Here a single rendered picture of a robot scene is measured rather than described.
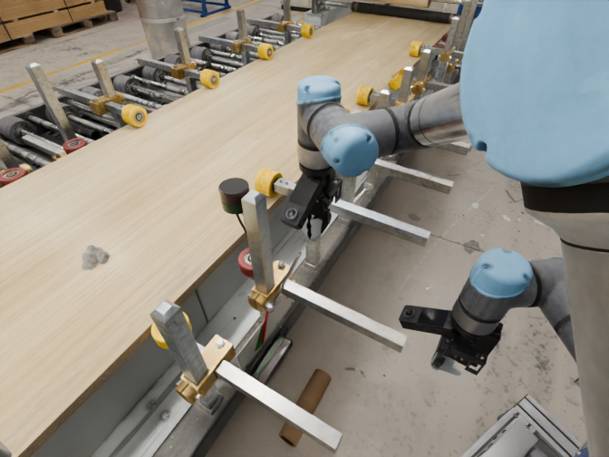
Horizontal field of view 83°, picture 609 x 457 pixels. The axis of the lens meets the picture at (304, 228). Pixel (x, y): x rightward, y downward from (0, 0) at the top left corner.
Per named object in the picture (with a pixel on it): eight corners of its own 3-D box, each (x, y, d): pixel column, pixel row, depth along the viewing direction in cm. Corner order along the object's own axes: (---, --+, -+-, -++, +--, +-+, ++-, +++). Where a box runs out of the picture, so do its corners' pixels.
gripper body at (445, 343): (475, 378, 67) (498, 348, 58) (430, 356, 70) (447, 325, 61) (482, 346, 71) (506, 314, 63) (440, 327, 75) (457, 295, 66)
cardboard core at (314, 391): (331, 375, 150) (295, 443, 131) (330, 383, 155) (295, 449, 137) (315, 366, 153) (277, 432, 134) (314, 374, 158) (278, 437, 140)
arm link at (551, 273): (601, 332, 54) (534, 337, 54) (557, 276, 62) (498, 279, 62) (634, 303, 49) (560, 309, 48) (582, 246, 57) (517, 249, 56)
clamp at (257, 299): (293, 277, 95) (292, 266, 92) (265, 315, 87) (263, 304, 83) (275, 270, 97) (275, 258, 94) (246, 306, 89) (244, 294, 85)
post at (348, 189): (350, 228, 134) (365, 110, 101) (346, 234, 132) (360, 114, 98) (342, 225, 135) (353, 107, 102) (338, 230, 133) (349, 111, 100)
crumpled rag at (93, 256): (111, 264, 88) (107, 257, 87) (82, 273, 86) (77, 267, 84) (108, 241, 94) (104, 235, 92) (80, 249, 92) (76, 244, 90)
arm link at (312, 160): (325, 156, 61) (286, 143, 64) (324, 177, 64) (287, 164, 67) (344, 137, 65) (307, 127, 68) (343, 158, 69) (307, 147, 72)
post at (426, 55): (410, 147, 182) (433, 48, 149) (407, 150, 180) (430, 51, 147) (402, 145, 183) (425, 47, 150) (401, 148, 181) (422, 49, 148)
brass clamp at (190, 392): (238, 355, 80) (235, 345, 77) (198, 409, 72) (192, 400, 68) (217, 343, 82) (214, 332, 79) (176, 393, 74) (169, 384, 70)
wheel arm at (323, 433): (342, 439, 68) (343, 432, 65) (333, 456, 66) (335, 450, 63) (179, 335, 83) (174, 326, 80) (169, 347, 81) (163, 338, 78)
